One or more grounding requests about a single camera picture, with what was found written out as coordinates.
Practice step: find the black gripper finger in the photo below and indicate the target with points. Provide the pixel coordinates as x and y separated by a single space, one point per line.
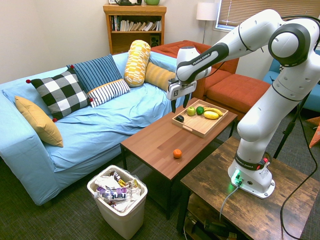
173 105
185 100

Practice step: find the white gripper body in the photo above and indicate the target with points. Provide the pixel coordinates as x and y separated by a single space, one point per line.
178 90

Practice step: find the orange tangerine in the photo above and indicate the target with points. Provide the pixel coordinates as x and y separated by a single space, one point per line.
177 153

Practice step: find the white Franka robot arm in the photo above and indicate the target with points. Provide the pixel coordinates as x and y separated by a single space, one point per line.
260 82

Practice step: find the wooden serving tray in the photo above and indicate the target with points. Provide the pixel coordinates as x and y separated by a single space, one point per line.
200 118

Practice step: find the green apple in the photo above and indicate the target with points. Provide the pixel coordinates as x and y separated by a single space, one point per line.
191 110

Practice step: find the dark avocado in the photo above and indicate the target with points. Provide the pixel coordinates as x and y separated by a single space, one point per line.
179 118

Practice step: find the green lime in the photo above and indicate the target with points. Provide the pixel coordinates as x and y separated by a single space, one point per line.
200 110

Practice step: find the mustard striped rectangular pillow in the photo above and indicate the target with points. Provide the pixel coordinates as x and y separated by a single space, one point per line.
158 76

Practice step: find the yellow lemon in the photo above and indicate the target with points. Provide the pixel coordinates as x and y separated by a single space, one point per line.
211 115

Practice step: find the yellow banana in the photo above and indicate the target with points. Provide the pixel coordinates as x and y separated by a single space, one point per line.
215 110

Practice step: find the brown wooden coffee table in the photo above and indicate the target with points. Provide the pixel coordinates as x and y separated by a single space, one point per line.
172 147

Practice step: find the orange sectional sofa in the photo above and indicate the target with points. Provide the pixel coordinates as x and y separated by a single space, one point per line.
225 82

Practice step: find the yellow patterned bolster pillow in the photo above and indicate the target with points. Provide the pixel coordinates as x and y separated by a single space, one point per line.
137 63

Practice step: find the black bookshelf speaker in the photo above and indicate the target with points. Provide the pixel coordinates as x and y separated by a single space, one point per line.
155 40

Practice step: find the white navy striped pillow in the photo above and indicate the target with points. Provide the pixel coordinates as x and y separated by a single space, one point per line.
108 91

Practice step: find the wooden bookshelf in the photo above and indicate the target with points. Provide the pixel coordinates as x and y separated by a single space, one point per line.
135 27

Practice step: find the row of books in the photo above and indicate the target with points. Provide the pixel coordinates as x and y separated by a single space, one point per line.
136 24

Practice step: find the white floor lamp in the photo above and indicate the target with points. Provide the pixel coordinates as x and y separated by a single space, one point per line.
207 15

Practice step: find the blue striped pillow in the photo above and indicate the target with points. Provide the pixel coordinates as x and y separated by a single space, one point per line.
96 71

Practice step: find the light blue sofa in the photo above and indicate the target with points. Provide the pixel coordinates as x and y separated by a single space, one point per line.
87 125

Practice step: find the green round pot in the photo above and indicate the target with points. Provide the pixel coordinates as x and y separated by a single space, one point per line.
152 2

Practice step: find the hint water bottle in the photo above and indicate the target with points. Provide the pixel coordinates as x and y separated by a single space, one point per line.
113 195

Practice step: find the white trash bin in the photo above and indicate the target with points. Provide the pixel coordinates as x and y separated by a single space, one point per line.
117 200

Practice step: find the black white checkered pillow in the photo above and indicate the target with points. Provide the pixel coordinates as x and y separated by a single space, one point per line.
61 93

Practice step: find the wooden window blinds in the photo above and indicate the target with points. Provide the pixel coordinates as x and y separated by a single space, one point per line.
262 10

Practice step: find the rustic wooden side table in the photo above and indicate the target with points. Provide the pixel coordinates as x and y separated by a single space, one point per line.
250 200

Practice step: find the teal blue couch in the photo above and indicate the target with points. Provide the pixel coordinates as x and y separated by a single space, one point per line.
312 95

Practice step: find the orange patterned floor cushion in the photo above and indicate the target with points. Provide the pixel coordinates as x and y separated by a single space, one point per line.
315 132

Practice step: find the mustard yellow square pillow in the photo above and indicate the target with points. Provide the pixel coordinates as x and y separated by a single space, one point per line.
40 122

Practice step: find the black camera stand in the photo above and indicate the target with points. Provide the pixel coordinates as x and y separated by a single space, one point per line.
290 130

